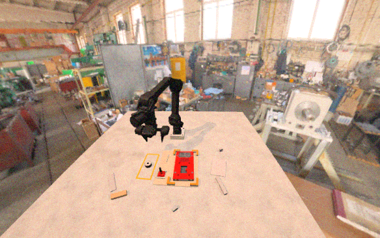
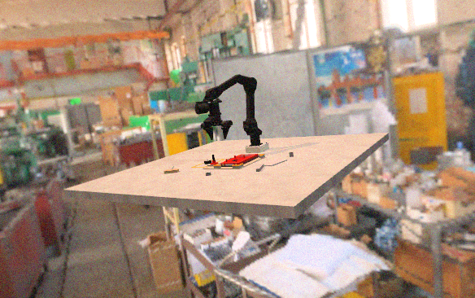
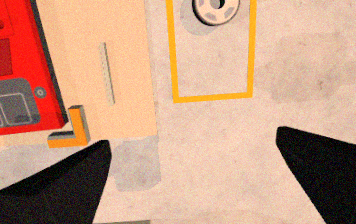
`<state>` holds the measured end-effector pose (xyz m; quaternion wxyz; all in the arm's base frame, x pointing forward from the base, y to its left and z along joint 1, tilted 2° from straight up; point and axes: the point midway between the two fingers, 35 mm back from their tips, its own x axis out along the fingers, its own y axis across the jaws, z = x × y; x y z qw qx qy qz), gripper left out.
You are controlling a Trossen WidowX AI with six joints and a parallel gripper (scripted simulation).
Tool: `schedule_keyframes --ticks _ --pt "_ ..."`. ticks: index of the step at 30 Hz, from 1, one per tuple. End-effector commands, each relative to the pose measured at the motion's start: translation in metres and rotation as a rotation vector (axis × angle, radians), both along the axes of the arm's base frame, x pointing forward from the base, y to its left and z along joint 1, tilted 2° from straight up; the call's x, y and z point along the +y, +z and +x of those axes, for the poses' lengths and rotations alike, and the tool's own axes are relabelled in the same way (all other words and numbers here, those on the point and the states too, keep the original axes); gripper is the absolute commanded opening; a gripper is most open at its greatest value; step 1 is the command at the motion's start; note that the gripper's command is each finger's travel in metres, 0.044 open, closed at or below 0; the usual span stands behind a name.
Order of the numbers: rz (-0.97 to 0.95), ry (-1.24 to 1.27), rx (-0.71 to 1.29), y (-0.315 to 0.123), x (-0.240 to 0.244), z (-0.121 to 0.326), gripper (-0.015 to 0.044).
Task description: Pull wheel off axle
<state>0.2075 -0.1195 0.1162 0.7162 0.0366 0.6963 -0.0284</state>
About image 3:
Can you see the black and beige wheel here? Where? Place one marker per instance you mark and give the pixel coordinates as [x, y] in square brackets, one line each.
[210, 16]

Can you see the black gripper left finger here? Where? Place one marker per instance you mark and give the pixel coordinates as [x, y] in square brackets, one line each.
[67, 192]

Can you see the yellow rectangular outline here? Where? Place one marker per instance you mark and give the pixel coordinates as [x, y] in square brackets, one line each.
[251, 57]

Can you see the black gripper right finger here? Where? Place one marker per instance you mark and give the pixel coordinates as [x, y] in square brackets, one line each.
[326, 170]

